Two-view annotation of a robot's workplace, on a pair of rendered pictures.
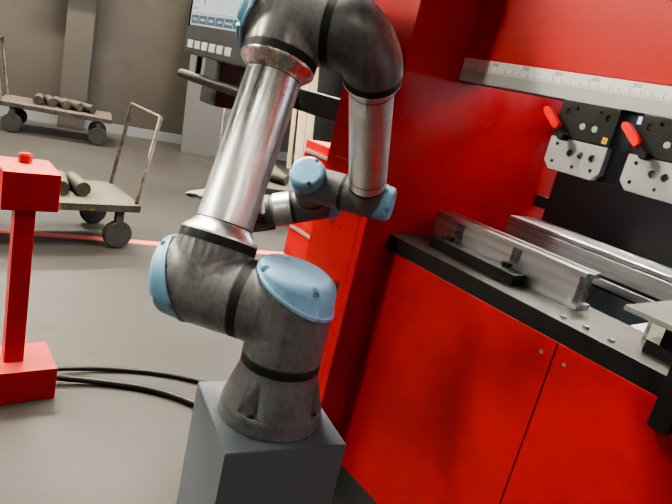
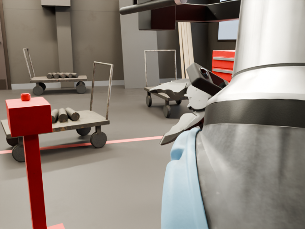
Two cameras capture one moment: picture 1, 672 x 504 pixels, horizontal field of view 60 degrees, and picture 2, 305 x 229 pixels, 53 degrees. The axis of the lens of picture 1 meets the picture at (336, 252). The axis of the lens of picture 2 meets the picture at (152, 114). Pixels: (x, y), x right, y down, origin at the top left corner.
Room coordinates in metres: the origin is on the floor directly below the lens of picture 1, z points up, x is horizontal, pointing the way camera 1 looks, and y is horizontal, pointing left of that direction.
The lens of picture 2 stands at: (0.63, 0.23, 1.05)
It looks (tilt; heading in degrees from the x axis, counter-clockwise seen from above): 14 degrees down; 11
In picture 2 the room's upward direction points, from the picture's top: straight up
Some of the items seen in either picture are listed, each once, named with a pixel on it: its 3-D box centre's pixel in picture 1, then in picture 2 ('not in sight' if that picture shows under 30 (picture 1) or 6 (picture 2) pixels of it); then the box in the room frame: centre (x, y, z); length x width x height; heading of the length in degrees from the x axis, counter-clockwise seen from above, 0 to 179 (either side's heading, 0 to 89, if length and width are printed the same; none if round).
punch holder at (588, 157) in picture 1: (588, 141); not in sight; (1.45, -0.53, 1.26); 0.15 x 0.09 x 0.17; 39
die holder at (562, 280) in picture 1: (506, 254); not in sight; (1.55, -0.45, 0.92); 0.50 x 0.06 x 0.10; 39
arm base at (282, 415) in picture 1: (275, 382); not in sight; (0.77, 0.04, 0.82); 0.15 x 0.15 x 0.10
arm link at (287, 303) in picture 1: (286, 308); not in sight; (0.78, 0.05, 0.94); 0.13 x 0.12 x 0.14; 78
